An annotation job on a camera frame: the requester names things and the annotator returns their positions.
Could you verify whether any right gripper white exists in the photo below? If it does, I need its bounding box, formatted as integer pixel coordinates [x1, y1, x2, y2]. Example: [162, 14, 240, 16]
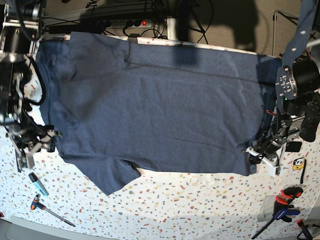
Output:
[9, 129, 63, 172]

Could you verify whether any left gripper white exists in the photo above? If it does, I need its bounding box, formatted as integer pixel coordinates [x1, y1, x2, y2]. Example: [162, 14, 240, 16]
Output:
[241, 136, 284, 177]

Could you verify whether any blue grey T-shirt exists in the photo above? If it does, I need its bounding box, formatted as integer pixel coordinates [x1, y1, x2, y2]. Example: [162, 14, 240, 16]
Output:
[36, 32, 281, 195]

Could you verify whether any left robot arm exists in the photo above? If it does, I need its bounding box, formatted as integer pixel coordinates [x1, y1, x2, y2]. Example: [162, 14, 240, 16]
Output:
[243, 0, 320, 177]

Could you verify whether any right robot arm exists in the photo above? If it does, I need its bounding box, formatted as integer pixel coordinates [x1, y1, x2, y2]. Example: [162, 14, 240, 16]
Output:
[0, 0, 60, 171]

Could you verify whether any light blue highlighter pen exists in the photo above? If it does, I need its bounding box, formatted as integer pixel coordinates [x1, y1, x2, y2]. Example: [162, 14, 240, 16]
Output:
[28, 172, 49, 197]

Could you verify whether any small black rectangular case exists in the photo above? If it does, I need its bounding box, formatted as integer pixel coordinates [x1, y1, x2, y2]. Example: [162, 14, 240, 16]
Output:
[285, 141, 302, 153]

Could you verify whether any black game controller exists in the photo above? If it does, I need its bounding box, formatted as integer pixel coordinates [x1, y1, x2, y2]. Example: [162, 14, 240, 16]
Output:
[299, 93, 320, 143]

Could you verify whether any blue bar clamp right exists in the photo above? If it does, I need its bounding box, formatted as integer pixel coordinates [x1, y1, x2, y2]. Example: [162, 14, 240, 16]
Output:
[251, 186, 304, 240]

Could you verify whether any red black clamp corner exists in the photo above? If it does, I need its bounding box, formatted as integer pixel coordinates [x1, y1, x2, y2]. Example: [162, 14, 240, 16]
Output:
[296, 219, 313, 240]

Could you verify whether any terrazzo pattern table cloth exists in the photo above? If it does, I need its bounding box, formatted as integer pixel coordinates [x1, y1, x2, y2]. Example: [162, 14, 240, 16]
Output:
[0, 38, 320, 240]

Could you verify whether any yellow panda keychain strap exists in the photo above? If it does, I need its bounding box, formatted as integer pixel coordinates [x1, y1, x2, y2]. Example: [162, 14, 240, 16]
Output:
[292, 156, 308, 185]

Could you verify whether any orange blue T-handle screwdriver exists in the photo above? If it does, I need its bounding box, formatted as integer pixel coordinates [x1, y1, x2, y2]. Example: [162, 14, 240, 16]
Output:
[30, 194, 75, 227]

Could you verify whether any white metal rack frame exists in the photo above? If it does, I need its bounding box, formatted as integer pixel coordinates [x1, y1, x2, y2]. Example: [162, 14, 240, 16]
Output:
[272, 9, 298, 58]

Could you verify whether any white table leg post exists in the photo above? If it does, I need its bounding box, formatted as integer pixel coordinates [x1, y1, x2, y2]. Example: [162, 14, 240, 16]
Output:
[166, 17, 178, 41]

